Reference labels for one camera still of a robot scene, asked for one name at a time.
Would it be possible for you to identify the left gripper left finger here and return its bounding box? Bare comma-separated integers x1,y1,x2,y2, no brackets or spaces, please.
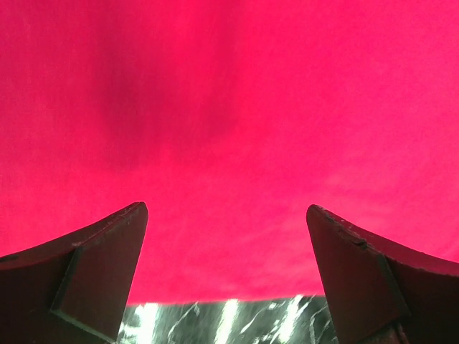
1,202,148,343

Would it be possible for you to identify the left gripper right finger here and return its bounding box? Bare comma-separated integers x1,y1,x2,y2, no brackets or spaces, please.
306,205,458,343

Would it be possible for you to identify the crimson t shirt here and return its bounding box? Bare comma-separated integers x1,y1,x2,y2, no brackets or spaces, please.
1,1,458,304

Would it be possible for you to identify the black marbled table mat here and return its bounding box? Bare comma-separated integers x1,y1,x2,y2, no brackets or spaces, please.
117,295,338,344

